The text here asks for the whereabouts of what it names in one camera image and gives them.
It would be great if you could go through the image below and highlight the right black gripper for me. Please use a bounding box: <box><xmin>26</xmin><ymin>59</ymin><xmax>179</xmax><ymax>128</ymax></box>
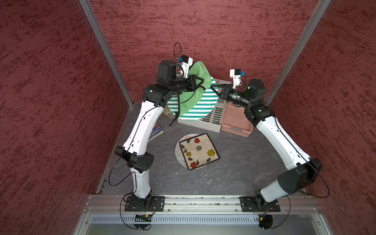
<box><xmin>211</xmin><ymin>82</ymin><xmax>253</xmax><ymax>107</ymax></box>

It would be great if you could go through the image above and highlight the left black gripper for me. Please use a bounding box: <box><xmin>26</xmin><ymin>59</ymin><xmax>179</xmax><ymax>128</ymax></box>
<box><xmin>169</xmin><ymin>75</ymin><xmax>204</xmax><ymax>94</ymax></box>

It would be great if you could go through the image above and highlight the green striped round plate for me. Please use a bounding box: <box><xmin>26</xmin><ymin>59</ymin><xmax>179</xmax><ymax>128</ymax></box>
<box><xmin>167</xmin><ymin>76</ymin><xmax>218</xmax><ymax>120</ymax></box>

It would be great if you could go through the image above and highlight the green microfiber cloth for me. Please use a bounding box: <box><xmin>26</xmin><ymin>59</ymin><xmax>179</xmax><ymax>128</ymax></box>
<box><xmin>178</xmin><ymin>61</ymin><xmax>217</xmax><ymax>120</ymax></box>

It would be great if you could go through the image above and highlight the square floral plate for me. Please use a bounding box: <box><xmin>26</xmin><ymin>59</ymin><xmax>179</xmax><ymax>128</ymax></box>
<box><xmin>178</xmin><ymin>133</ymin><xmax>220</xmax><ymax>170</ymax></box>

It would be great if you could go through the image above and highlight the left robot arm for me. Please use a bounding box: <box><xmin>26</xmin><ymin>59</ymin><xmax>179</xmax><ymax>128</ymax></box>
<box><xmin>115</xmin><ymin>60</ymin><xmax>212</xmax><ymax>211</ymax></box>

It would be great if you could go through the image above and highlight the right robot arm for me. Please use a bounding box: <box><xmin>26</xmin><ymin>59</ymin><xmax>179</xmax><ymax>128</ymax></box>
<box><xmin>217</xmin><ymin>79</ymin><xmax>322</xmax><ymax>212</ymax></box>

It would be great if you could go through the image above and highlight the white magazine file organizer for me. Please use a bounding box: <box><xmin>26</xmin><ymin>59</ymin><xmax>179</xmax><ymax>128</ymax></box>
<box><xmin>177</xmin><ymin>77</ymin><xmax>233</xmax><ymax>133</ymax></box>

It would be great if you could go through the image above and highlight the pink plastic basket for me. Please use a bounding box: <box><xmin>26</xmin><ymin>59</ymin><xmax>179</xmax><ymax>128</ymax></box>
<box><xmin>221</xmin><ymin>103</ymin><xmax>253</xmax><ymax>138</ymax></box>

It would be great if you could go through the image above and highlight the floral patterned booklet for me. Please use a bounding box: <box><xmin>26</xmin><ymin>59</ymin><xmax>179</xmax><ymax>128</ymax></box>
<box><xmin>161</xmin><ymin>106</ymin><xmax>175</xmax><ymax>118</ymax></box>

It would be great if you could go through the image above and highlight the blue sunset book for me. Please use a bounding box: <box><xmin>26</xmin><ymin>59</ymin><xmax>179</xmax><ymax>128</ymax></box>
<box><xmin>148</xmin><ymin>123</ymin><xmax>163</xmax><ymax>141</ymax></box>

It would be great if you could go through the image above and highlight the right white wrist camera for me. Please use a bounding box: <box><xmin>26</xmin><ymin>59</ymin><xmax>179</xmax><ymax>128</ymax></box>
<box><xmin>229</xmin><ymin>69</ymin><xmax>246</xmax><ymax>89</ymax></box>

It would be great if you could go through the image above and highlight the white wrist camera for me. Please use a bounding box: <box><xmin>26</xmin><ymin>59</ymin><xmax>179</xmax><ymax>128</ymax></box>
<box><xmin>229</xmin><ymin>69</ymin><xmax>246</xmax><ymax>89</ymax></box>
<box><xmin>177</xmin><ymin>55</ymin><xmax>193</xmax><ymax>78</ymax></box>

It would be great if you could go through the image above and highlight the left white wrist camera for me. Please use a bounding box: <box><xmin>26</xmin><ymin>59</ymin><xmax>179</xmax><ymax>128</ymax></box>
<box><xmin>177</xmin><ymin>55</ymin><xmax>193</xmax><ymax>78</ymax></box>

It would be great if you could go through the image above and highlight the left aluminium corner post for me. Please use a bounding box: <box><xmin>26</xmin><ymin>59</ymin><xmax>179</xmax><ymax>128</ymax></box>
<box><xmin>79</xmin><ymin>0</ymin><xmax>134</xmax><ymax>108</ymax></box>

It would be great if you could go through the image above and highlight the aluminium corner post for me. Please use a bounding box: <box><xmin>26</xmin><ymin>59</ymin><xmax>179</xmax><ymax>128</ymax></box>
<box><xmin>79</xmin><ymin>0</ymin><xmax>134</xmax><ymax>108</ymax></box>
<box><xmin>266</xmin><ymin>0</ymin><xmax>331</xmax><ymax>104</ymax></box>

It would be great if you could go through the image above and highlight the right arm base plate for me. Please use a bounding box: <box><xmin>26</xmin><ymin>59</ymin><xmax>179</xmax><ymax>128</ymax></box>
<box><xmin>239</xmin><ymin>196</ymin><xmax>281</xmax><ymax>213</ymax></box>

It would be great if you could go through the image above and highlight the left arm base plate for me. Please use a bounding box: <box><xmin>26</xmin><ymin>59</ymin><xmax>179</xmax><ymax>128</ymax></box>
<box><xmin>124</xmin><ymin>195</ymin><xmax>165</xmax><ymax>212</ymax></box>

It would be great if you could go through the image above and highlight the right aluminium corner post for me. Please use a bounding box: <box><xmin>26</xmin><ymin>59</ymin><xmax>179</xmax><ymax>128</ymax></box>
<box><xmin>266</xmin><ymin>0</ymin><xmax>331</xmax><ymax>104</ymax></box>

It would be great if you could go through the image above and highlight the aluminium mounting rail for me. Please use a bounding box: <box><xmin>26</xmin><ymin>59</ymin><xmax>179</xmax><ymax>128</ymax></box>
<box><xmin>83</xmin><ymin>194</ymin><xmax>324</xmax><ymax>215</ymax></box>

